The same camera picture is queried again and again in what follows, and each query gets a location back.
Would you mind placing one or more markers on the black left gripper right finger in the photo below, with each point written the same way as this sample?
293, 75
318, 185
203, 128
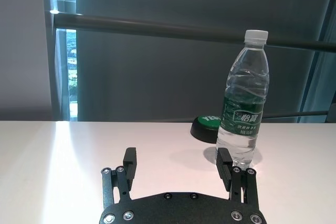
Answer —
223, 163

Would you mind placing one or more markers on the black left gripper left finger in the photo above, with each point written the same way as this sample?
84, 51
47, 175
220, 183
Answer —
130, 161

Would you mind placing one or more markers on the clear water bottle green label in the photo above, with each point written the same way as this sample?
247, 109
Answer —
244, 116

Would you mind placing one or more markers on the green YES button black base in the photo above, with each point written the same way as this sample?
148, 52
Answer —
204, 129

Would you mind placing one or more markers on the thick grey handrail bar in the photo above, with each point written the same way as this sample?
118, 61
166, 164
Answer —
157, 24

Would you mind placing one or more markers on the thin dark rail bar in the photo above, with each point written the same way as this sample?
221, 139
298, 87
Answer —
294, 114

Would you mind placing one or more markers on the grey window frame glass strip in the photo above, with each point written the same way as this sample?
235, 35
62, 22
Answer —
63, 64

